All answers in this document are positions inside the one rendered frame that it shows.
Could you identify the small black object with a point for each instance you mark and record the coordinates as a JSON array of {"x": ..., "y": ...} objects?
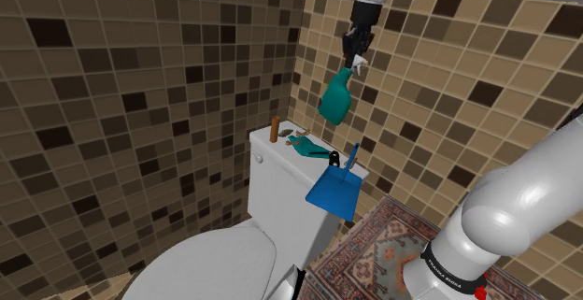
[{"x": 334, "y": 157}]

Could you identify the teal cloth with brown trim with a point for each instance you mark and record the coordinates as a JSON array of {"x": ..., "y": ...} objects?
[{"x": 309, "y": 148}]

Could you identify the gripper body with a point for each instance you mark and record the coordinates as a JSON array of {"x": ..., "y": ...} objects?
[{"x": 365, "y": 16}]

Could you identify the white toilet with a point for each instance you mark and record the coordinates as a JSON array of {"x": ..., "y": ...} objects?
[{"x": 278, "y": 185}]

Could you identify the teal spray bottle white trigger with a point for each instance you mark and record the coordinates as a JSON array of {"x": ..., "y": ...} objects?
[{"x": 336, "y": 101}]

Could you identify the brown cylinder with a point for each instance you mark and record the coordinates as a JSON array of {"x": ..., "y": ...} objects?
[{"x": 274, "y": 129}]

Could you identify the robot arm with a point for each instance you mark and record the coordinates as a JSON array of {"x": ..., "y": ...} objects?
[{"x": 514, "y": 208}]

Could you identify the small brown object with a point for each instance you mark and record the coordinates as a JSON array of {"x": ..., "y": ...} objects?
[{"x": 303, "y": 132}]

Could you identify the blue dustpan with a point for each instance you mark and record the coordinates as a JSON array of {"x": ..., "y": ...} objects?
[{"x": 335, "y": 194}]

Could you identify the small grey flat object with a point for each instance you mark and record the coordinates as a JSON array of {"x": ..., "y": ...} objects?
[{"x": 285, "y": 132}]

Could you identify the patterned red rug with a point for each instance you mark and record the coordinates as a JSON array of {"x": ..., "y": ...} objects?
[{"x": 373, "y": 253}]

